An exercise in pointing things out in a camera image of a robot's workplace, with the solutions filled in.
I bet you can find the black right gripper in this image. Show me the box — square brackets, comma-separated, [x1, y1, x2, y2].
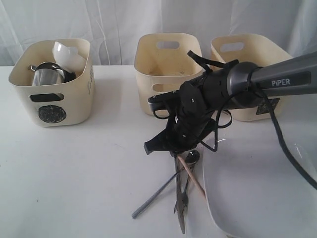
[144, 82, 213, 155]

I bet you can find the wooden chopstick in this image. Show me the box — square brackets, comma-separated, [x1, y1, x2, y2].
[177, 155, 207, 201]

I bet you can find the long metal spoon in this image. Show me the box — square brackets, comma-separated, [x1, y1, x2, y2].
[131, 150, 200, 219]

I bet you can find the stainless steel bowl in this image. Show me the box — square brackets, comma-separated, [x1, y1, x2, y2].
[37, 61, 77, 84]

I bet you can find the white ceramic bowl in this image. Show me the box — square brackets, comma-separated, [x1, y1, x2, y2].
[52, 41, 86, 73]

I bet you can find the steel mug with handle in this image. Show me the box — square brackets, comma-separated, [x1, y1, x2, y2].
[28, 62, 65, 86]

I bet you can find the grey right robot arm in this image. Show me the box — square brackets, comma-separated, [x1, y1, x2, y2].
[144, 53, 317, 155]

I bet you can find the cream bin with triangle mark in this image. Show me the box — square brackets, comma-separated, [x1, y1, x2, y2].
[134, 33, 203, 116]

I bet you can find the white square plate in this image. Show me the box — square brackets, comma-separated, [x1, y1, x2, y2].
[201, 116, 317, 238]

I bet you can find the cream bin with circle mark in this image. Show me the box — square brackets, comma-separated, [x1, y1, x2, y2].
[8, 38, 95, 127]

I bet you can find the cream bin with square mark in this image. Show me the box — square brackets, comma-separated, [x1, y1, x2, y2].
[211, 34, 292, 121]

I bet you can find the white curtain backdrop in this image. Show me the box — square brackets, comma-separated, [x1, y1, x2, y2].
[0, 0, 317, 66]

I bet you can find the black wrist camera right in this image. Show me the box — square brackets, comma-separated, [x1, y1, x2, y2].
[148, 90, 180, 113]

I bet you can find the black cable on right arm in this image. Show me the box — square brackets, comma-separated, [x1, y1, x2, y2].
[187, 50, 317, 190]

